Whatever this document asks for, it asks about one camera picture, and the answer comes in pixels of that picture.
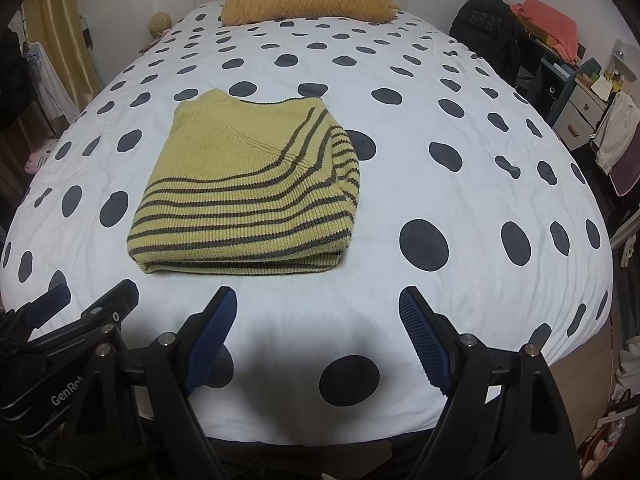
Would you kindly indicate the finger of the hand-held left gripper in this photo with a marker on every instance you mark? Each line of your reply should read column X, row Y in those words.
column 47, row 305
column 107, row 310

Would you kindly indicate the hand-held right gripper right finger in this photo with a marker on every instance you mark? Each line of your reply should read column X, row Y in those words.
column 425, row 345

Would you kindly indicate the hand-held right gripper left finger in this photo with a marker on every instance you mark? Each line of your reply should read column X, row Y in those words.
column 210, row 340

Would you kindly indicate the yellow striped knit sweater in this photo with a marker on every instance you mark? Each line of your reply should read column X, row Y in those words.
column 240, row 200

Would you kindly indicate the pink plush toy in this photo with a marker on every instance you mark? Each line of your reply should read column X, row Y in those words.
column 40, row 155

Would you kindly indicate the white polka dot bed cover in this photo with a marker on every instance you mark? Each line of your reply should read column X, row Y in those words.
column 450, row 160

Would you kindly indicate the white tote bag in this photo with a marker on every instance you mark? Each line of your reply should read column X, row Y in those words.
column 627, row 370

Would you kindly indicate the white hanging garment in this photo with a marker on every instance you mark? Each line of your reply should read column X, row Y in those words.
column 50, row 85

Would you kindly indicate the white skull charm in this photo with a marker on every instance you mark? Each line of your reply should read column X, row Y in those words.
column 627, row 255

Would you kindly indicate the black hanging garment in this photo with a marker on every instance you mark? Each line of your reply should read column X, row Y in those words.
column 15, row 75

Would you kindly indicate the purple chair cushion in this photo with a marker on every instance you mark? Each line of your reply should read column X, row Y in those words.
column 630, row 170

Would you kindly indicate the yellow curtain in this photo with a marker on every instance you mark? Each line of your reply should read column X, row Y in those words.
column 60, row 35

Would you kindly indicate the white drawer cabinet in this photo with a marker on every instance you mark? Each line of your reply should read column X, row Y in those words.
column 580, row 110

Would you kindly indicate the white cloth on chair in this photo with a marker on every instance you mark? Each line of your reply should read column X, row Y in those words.
column 615, row 135

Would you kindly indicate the dark teal desk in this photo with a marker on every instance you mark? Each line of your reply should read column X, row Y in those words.
column 550, row 90

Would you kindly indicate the beige knitted ball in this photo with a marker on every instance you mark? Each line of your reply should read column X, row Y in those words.
column 161, row 22

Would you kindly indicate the black backpack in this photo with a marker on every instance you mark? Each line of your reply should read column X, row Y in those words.
column 485, row 30

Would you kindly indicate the coral pink cloth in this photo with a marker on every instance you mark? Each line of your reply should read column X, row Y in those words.
column 550, row 22

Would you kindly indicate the white desktop shelf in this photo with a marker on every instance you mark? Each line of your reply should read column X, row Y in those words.
column 625, row 60

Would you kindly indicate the mustard orange pillow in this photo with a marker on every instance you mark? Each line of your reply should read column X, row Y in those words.
column 310, row 2

